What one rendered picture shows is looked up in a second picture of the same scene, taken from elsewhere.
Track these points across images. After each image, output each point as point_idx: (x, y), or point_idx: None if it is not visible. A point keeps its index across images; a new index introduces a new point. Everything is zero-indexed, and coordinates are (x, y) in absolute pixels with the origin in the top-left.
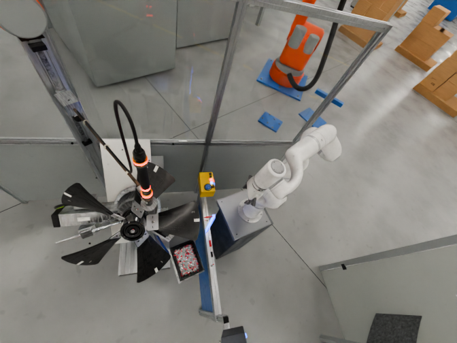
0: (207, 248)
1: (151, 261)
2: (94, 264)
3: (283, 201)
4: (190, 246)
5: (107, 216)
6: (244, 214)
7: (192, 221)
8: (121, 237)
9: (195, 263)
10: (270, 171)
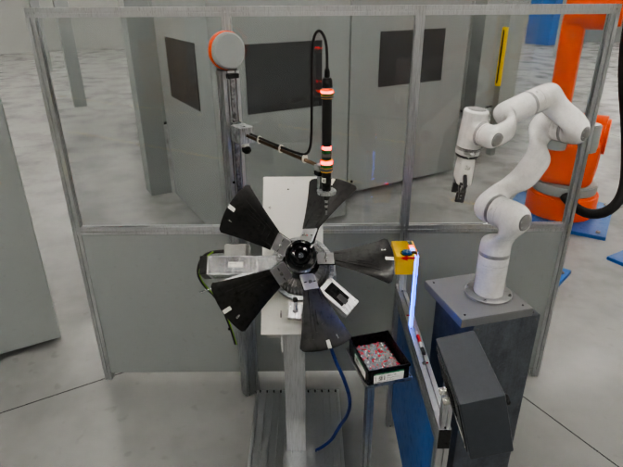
0: (413, 347)
1: (322, 323)
2: (240, 329)
3: (524, 212)
4: (384, 343)
5: (263, 263)
6: (476, 294)
7: (382, 258)
8: (273, 322)
9: (394, 362)
10: (467, 110)
